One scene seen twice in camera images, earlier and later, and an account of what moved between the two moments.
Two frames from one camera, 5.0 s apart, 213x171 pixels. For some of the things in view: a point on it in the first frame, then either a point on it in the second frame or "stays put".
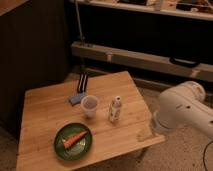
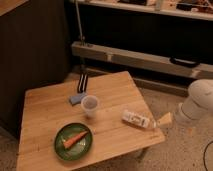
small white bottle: (115, 110) -> (135, 118)
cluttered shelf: (197, 9) stays put
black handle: (183, 62) stays put
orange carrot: (73, 139) stays put
